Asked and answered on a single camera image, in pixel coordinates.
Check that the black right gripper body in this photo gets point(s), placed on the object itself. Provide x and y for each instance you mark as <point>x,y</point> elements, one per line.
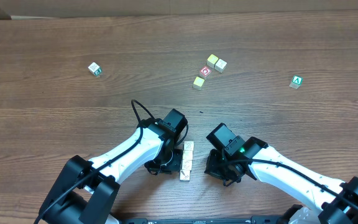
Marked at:
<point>214,168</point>

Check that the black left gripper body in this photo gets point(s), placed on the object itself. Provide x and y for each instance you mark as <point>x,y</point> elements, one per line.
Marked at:
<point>169,162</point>

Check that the yellow G wooden block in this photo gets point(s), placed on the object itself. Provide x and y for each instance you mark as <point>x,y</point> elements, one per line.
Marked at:
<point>187,155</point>

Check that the yellow crayon wooden block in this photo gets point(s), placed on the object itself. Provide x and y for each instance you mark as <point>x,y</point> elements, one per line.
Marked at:
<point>185,175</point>

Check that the cream E wooden block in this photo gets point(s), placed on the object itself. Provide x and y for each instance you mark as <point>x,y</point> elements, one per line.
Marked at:
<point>188,146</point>

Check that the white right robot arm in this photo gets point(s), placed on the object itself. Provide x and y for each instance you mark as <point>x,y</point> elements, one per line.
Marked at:
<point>321,199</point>

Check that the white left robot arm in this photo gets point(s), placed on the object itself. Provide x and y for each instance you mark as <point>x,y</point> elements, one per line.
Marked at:
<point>85,190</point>

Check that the pale yellow wooden block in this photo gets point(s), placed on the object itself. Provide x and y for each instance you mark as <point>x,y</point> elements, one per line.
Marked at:
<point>198,83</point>

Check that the red top wooden block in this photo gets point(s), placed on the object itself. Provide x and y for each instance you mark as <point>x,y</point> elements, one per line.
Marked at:
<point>205,72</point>

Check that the plain cream wooden block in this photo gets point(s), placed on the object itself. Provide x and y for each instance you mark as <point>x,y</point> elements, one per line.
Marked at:
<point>220,65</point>

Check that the yellow top wooden block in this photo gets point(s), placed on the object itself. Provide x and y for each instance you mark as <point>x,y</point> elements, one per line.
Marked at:
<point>211,60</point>

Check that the green A wooden block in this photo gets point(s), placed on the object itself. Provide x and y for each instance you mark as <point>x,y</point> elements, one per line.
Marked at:
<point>296,82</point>

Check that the green letter wooden block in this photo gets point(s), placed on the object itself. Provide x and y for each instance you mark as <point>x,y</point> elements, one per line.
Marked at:
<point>95,69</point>

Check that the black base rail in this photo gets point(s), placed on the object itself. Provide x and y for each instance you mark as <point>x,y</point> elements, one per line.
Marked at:
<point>256,219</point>

